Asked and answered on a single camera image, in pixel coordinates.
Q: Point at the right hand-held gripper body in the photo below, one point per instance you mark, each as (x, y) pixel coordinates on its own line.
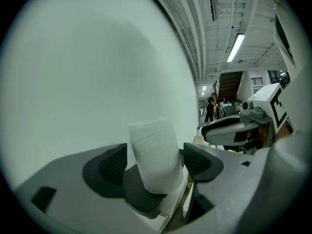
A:
(268, 99)

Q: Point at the person's white clothing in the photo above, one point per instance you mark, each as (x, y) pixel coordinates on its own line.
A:
(280, 179)

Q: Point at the black wall paper holder shelf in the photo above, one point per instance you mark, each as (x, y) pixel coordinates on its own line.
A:
(141, 199)

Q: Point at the person's right hand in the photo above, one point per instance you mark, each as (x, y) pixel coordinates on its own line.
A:
(263, 134)

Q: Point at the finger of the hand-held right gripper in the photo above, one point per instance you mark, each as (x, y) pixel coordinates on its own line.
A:
(226, 122)
(224, 138)

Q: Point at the long ceiling light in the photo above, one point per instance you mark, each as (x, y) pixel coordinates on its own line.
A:
(236, 47)

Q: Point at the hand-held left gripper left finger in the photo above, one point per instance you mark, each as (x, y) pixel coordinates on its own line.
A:
(68, 179)

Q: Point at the bundle of white ceiling pipes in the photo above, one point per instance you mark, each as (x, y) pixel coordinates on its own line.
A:
(192, 33)

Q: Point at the brown staircase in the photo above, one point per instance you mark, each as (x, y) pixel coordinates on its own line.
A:
(230, 86)

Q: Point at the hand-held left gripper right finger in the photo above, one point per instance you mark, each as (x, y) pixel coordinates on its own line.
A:
(202, 164)

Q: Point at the person's right forearm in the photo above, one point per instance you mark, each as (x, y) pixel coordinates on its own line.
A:
(288, 127)

